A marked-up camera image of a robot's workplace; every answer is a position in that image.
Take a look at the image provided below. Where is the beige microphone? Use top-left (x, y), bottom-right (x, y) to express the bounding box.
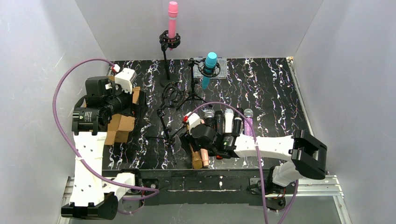
top-left (200, 148), bottom-right (209, 168)

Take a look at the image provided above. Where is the black glitter silver-mesh microphone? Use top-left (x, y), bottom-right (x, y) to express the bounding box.
top-left (204, 109), bottom-right (215, 128)

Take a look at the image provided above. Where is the brown cardboard box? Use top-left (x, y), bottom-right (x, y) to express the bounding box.
top-left (105, 87), bottom-right (141, 146)

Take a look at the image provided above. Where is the gold microphone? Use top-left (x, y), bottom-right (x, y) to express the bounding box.
top-left (189, 144), bottom-right (203, 169)

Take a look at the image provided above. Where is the black orange-tipped microphone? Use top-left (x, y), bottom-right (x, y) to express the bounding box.
top-left (214, 110), bottom-right (224, 160)

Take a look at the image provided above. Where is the white microphone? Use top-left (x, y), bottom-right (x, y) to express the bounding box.
top-left (224, 109), bottom-right (234, 133)

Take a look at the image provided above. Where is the black white-banded microphone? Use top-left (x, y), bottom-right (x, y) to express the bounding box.
top-left (232, 107), bottom-right (243, 136)

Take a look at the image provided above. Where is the black tripod microphone stand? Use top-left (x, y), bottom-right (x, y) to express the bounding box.
top-left (176, 58), bottom-right (219, 111)
top-left (143, 81), bottom-right (189, 169)

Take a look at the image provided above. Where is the purple glitter microphone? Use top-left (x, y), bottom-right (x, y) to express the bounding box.
top-left (244, 109), bottom-right (254, 136)

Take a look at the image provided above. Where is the black round-base microphone stand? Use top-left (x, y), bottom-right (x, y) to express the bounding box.
top-left (159, 30), bottom-right (181, 87)

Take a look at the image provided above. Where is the turquoise blue microphone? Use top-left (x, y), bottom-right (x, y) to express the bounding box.
top-left (202, 52), bottom-right (217, 90)

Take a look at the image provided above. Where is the pink microphone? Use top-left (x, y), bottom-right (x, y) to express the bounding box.
top-left (168, 1), bottom-right (178, 38)

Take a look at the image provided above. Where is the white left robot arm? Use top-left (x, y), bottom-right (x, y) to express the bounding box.
top-left (61, 76), bottom-right (134, 220)

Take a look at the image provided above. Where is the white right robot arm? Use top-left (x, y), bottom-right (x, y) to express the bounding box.
top-left (180, 124), bottom-right (327, 187)

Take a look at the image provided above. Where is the clear plastic organizer box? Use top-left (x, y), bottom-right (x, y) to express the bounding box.
top-left (193, 57), bottom-right (228, 80)

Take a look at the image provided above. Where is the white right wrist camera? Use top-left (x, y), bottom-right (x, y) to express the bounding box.
top-left (184, 112), bottom-right (201, 131)

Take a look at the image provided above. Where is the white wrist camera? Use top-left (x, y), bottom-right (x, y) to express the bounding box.
top-left (114, 68), bottom-right (137, 94)
top-left (184, 112), bottom-right (201, 131)

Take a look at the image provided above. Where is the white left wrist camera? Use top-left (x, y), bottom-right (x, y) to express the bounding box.
top-left (114, 68), bottom-right (137, 94)

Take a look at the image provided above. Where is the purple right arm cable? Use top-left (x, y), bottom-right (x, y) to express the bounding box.
top-left (184, 102), bottom-right (299, 224)

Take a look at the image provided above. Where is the aluminium frame rail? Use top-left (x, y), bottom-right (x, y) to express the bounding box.
top-left (57, 176), bottom-right (353, 224)

